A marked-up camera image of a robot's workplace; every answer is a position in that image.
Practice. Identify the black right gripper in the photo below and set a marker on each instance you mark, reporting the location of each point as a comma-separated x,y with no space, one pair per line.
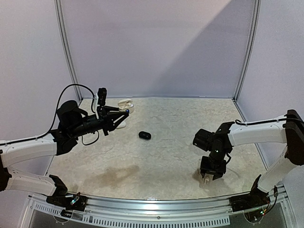
212,170

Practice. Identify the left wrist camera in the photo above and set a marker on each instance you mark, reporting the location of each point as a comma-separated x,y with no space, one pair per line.
99,99

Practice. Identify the white oval charging case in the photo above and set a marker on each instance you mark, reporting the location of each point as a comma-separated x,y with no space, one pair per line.
121,125

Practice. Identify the black oval charging case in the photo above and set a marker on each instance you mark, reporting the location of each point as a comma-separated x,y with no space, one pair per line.
145,135

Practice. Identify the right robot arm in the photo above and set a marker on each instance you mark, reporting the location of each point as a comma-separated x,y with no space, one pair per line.
286,129

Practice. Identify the small white charging case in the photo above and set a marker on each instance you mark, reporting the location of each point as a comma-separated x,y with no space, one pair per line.
126,105

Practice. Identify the aluminium table front rail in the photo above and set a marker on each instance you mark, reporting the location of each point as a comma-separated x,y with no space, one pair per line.
119,213

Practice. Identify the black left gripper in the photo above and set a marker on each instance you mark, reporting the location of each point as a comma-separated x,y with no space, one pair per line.
106,118

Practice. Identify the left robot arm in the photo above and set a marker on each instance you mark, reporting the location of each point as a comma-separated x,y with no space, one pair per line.
73,123

